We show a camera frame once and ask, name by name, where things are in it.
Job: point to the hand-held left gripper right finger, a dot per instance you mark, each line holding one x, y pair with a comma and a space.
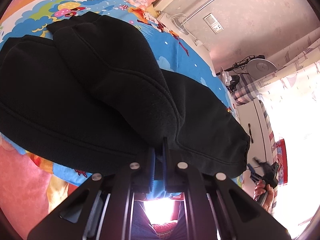
164, 166

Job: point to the yellow pillow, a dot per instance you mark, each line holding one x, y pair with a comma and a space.
153, 8

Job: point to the wall socket panel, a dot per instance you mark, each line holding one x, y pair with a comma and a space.
212, 23

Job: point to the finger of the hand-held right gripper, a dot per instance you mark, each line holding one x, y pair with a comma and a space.
258, 161
252, 170

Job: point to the round fan head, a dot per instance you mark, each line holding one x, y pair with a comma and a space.
261, 67

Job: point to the printed curtain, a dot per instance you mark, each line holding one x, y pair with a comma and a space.
295, 80

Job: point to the white cabinet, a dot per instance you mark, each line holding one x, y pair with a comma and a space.
255, 120

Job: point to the black light stand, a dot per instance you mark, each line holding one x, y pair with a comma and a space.
237, 66

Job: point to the white power adapter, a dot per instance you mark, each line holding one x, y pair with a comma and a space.
199, 42

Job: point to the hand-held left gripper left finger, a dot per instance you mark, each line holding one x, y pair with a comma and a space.
150, 170

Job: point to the plaid cloth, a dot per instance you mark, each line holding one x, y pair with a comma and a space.
246, 88

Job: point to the black pants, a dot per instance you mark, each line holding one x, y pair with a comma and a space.
100, 92

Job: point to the silver studio lamp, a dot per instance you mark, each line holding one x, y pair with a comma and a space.
225, 76

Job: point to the cartoon printed bed sheet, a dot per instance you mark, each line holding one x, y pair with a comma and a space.
175, 55

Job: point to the red bag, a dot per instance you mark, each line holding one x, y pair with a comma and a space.
281, 160

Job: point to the person's right hand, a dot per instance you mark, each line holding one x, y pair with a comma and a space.
265, 195

